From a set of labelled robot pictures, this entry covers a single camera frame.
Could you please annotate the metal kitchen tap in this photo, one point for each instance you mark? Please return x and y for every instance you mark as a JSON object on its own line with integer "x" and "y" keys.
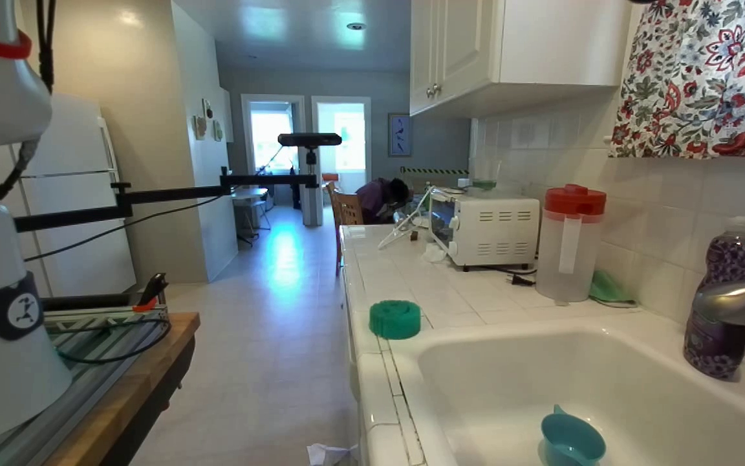
{"x": 737, "y": 301}

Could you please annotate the black stereo camera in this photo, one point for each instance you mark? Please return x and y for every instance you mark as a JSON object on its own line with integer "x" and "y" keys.
{"x": 309, "y": 139}

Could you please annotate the blue framed picture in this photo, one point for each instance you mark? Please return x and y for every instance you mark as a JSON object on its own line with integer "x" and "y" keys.
{"x": 399, "y": 136}

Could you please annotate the white toaster oven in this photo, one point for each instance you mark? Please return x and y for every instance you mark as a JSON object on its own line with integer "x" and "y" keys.
{"x": 491, "y": 232}

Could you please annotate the grey camera stand post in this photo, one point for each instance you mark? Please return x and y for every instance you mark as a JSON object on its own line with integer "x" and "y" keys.
{"x": 311, "y": 196}

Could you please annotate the teal plastic cup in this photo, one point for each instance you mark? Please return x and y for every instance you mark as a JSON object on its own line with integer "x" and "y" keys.
{"x": 570, "y": 441}

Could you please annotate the purple dark bag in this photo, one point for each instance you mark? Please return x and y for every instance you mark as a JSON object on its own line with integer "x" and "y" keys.
{"x": 381, "y": 197}

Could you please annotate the round green scrubber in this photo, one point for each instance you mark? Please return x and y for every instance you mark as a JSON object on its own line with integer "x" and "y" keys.
{"x": 393, "y": 319}

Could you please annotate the white refrigerator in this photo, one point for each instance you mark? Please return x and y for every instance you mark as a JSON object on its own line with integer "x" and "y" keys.
{"x": 77, "y": 215}

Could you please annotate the white cabinet above toaster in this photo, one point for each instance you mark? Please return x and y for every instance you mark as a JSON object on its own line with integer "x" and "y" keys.
{"x": 510, "y": 47}

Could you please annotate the white double sink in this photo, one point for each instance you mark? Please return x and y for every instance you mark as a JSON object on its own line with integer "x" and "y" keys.
{"x": 595, "y": 397}

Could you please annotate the clear pitcher with red lid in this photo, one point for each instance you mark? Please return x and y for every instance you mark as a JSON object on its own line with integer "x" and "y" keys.
{"x": 570, "y": 250}

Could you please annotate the white crumpled paper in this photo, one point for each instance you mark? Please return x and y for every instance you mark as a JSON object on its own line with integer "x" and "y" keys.
{"x": 329, "y": 454}

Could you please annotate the black toaster power plug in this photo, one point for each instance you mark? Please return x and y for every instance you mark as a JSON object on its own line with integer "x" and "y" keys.
{"x": 522, "y": 278}

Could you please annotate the wooden chair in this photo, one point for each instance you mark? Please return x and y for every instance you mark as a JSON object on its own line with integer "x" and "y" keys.
{"x": 348, "y": 210}

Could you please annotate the floral window curtain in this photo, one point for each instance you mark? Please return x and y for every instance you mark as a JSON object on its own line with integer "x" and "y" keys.
{"x": 708, "y": 78}

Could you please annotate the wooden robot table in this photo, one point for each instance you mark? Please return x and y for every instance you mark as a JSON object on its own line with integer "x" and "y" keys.
{"x": 129, "y": 397}

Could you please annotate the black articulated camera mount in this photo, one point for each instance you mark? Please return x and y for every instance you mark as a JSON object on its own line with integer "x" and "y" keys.
{"x": 174, "y": 192}

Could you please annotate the black orange clamp tool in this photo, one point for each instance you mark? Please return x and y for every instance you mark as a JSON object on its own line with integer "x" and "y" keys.
{"x": 150, "y": 294}

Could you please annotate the green cloth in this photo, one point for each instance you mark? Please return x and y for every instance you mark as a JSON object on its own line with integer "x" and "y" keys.
{"x": 607, "y": 289}

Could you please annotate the purple dish soap bottle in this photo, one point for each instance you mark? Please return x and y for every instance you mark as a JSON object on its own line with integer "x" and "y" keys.
{"x": 732, "y": 254}

